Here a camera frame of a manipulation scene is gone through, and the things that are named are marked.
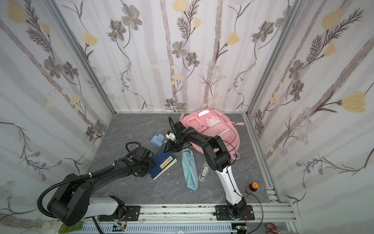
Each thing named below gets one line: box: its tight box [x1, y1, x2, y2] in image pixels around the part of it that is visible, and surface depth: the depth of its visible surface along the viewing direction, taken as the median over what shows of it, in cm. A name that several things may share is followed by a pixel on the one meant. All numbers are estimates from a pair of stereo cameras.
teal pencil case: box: [181, 148, 199, 192], surface depth 86 cm
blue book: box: [148, 150, 178, 181], surface depth 90 cm
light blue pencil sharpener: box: [150, 132, 168, 147], surface depth 100 cm
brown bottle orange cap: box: [245, 181, 259, 194], surface depth 77 cm
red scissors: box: [265, 222, 281, 234], surface depth 71 cm
